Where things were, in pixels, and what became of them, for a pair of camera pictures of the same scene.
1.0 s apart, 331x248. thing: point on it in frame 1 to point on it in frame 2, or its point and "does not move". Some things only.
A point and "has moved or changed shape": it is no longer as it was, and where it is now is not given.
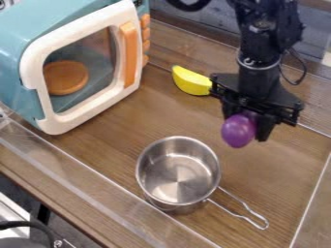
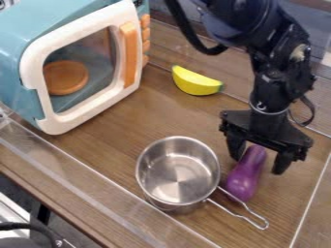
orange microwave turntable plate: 66,77 does not move
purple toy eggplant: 238,129 has moved or changed shape
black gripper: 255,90 to 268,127
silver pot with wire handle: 179,173 does not move
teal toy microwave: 72,56 does not move
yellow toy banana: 194,83 does not move
